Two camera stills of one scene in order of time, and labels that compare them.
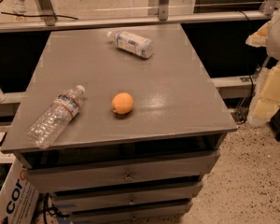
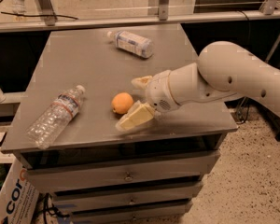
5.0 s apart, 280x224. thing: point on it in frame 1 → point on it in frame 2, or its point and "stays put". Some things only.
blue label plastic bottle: (133, 44) stays put
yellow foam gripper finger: (259, 37) → (158, 91)
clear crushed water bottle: (47, 129) stays put
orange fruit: (122, 103) stays put
